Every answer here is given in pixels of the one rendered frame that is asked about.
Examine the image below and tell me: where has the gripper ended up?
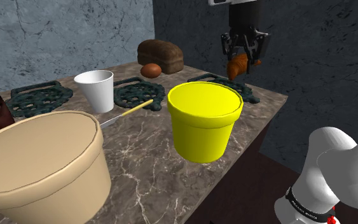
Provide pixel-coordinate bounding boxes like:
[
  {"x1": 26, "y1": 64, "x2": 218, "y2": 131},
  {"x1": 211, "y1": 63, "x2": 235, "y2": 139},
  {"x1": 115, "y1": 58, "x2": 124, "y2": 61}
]
[{"x1": 221, "y1": 3, "x2": 272, "y2": 74}]

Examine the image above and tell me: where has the golden brown croissant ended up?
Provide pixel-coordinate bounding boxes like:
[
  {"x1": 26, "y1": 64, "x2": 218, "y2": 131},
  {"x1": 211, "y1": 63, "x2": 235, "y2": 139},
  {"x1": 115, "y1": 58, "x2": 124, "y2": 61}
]
[{"x1": 226, "y1": 53, "x2": 263, "y2": 81}]

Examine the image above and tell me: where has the dark green lattice trivet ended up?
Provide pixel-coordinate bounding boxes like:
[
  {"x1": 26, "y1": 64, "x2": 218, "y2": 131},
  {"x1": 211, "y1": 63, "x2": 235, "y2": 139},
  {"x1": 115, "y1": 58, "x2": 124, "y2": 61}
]
[
  {"x1": 4, "y1": 80, "x2": 74, "y2": 119},
  {"x1": 113, "y1": 76, "x2": 167, "y2": 112},
  {"x1": 186, "y1": 73, "x2": 261, "y2": 105}
]

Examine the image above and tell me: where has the brown bread loaf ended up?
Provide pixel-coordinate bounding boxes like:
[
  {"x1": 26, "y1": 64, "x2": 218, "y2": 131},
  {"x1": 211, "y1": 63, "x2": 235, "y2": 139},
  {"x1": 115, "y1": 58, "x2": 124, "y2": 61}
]
[{"x1": 137, "y1": 39, "x2": 185, "y2": 75}]

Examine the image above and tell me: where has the yellow plastic pot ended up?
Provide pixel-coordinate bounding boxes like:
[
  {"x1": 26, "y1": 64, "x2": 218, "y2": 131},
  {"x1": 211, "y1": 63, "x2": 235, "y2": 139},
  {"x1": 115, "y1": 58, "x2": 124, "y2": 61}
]
[{"x1": 167, "y1": 81, "x2": 245, "y2": 164}]

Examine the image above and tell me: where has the brown egg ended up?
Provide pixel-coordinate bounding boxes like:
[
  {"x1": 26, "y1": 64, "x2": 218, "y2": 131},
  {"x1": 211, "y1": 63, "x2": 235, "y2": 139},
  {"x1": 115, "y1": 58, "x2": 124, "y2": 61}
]
[{"x1": 139, "y1": 62, "x2": 163, "y2": 80}]

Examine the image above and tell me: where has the white paper cup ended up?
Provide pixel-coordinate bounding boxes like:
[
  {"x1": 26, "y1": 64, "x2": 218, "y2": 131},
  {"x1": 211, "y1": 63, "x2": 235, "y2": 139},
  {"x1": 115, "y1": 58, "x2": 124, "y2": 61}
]
[{"x1": 73, "y1": 69, "x2": 115, "y2": 114}]

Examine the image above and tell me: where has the beige round tub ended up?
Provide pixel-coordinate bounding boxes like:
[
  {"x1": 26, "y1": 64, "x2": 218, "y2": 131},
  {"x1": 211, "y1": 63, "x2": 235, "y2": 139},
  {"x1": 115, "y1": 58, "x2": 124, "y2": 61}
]
[{"x1": 0, "y1": 110, "x2": 113, "y2": 224}]

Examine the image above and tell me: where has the yellow handled knife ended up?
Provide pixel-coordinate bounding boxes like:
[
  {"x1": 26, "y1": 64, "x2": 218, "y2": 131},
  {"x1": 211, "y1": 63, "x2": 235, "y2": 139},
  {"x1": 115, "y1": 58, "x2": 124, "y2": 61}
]
[{"x1": 99, "y1": 99, "x2": 155, "y2": 130}]

